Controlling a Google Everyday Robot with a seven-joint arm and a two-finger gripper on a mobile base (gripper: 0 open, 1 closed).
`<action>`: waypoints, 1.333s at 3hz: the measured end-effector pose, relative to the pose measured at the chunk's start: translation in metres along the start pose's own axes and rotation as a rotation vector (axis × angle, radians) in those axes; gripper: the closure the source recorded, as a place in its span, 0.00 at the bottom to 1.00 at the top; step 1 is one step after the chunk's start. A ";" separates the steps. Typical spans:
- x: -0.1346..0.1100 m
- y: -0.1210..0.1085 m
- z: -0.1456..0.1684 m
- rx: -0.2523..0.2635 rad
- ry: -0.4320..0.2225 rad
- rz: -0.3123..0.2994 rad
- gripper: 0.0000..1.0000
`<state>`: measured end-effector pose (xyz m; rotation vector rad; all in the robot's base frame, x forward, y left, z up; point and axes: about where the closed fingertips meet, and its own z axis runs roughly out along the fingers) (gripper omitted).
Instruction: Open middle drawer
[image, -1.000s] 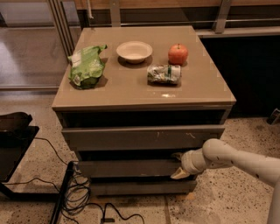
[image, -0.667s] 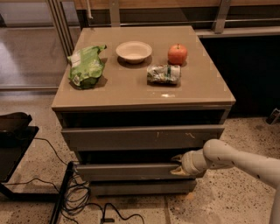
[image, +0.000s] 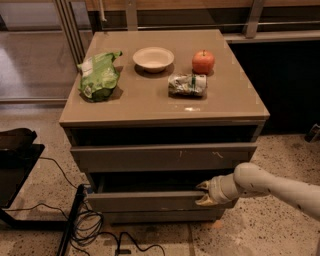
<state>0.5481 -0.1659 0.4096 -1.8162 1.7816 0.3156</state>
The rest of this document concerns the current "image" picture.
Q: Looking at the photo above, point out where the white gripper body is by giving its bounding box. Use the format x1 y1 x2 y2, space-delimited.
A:
209 175 238 204

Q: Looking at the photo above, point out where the grey drawer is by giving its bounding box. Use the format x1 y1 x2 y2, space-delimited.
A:
71 143 257 173
104 209 224 224
85 173 238 213

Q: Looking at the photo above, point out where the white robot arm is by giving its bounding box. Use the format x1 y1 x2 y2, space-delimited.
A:
195 162 320 220

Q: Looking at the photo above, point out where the grey drawer cabinet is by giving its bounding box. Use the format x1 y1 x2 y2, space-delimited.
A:
59 29 271 225

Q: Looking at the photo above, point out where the crushed green white can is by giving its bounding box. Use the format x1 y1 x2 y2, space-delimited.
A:
168 74 207 97

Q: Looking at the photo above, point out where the black object at right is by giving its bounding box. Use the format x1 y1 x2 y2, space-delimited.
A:
304 124 320 142

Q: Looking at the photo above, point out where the red apple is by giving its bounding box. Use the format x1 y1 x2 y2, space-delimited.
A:
192 50 215 75

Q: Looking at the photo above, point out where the black power strip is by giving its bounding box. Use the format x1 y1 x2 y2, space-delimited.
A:
55 185 84 256

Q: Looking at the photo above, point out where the white paper bowl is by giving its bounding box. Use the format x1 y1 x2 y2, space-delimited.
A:
133 47 174 73

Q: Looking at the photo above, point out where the green chip bag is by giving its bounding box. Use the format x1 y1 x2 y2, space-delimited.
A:
77 51 122 102

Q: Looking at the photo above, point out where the black chair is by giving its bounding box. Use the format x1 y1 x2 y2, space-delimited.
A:
0 128 66 231

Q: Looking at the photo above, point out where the metal railing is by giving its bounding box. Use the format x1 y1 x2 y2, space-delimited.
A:
51 0 320 62

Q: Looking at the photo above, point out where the black cable bundle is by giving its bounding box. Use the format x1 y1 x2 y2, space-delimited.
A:
3 156 166 256

